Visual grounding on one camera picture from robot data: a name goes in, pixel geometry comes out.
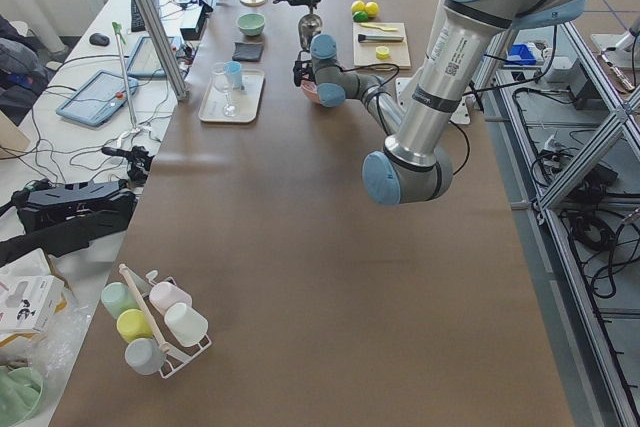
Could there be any mint green cup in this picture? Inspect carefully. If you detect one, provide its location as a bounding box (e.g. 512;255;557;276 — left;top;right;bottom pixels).
100;282;138;320

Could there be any aluminium frame post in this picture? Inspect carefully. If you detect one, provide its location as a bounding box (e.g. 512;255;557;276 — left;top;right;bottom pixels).
135;0;188;101

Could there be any green lime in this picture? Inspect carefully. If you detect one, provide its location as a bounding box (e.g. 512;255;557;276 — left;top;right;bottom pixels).
352;11;369;23

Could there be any yellow cup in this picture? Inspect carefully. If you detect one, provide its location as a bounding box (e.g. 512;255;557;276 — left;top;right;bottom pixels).
116;309;153;343

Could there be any blue teach pendant tablet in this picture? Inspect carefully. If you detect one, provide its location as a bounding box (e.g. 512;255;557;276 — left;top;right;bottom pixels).
55;70;127;127

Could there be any dark grey folded cloth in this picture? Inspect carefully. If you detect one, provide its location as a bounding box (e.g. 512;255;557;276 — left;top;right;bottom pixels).
232;42;264;62

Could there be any black computer mouse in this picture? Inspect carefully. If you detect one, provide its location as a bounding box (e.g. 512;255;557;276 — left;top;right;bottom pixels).
89;33;110;47

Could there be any pink cup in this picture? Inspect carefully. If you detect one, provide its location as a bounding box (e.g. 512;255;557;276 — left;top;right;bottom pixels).
149;281;192;315

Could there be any grey cup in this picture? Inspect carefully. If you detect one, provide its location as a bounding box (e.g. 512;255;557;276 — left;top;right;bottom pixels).
125;338;166;375

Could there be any steel ice scoop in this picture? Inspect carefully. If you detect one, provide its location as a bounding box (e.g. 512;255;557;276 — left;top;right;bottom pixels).
298;6;323;51

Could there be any pink bowl of ice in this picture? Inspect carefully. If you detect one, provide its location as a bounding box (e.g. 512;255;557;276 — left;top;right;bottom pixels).
300;79;321;105

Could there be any green bowl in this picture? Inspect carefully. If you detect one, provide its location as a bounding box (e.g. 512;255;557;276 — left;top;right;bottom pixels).
236;13;266;37

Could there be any yellow plastic knife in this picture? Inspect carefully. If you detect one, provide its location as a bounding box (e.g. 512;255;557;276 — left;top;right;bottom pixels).
359;22;398;32

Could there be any cream serving tray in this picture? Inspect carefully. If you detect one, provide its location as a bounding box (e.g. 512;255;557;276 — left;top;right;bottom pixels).
197;69;265;124

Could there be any yellow lemon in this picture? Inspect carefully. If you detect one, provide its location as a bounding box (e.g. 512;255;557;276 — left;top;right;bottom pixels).
364;1;380;19
351;0;366;14

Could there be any white cup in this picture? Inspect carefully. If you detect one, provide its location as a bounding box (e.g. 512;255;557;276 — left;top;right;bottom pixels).
164;302;209;347

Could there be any half lemon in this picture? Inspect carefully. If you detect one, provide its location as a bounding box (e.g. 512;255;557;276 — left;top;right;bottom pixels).
375;46;390;59

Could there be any light blue cup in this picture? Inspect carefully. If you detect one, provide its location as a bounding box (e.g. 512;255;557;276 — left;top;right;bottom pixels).
223;60;244;90

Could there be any white wire cup rack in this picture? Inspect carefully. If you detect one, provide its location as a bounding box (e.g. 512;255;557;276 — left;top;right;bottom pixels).
119;264;213;379

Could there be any steel muddler black tip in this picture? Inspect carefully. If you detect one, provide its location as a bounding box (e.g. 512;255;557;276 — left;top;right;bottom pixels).
357;33;404;43

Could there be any clear wine glass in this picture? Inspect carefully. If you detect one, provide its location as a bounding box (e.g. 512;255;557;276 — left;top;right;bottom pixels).
212;62;236;118

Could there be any wooden cutting board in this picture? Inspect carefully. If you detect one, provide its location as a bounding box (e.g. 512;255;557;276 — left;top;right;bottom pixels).
353;22;411;70

